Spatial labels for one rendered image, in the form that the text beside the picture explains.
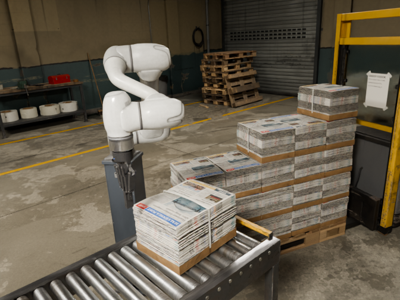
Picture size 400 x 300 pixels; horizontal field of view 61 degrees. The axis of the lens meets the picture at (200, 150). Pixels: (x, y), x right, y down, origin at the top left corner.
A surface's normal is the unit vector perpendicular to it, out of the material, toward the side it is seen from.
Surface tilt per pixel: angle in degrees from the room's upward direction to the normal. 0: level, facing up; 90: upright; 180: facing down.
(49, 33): 90
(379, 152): 90
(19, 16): 90
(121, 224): 90
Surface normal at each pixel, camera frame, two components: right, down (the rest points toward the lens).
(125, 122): 0.31, 0.32
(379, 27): -0.73, 0.25
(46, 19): 0.68, 0.21
